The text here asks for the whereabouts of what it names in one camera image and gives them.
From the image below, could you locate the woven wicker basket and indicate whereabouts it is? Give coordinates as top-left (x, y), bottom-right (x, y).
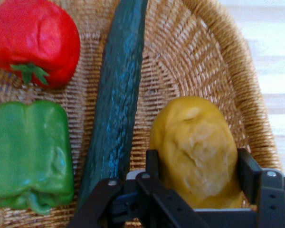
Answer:
top-left (0, 0), bottom-right (283, 228)

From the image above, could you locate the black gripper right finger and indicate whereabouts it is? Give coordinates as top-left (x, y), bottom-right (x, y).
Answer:
top-left (237, 148), bottom-right (285, 228)

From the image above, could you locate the green toy bell pepper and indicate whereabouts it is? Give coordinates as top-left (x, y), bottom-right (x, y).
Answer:
top-left (0, 99), bottom-right (75, 216)

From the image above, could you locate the dark green toy cucumber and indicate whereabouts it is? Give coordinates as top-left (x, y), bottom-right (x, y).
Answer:
top-left (77, 0), bottom-right (149, 210)

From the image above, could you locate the yellow-brown toy potato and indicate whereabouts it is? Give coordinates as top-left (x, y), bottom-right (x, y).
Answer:
top-left (149, 96), bottom-right (244, 209)

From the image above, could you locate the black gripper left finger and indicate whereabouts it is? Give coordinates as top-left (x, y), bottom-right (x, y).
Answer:
top-left (67, 149), bottom-right (209, 228)

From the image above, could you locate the red toy tomato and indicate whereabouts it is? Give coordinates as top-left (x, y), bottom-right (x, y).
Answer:
top-left (0, 0), bottom-right (81, 90)

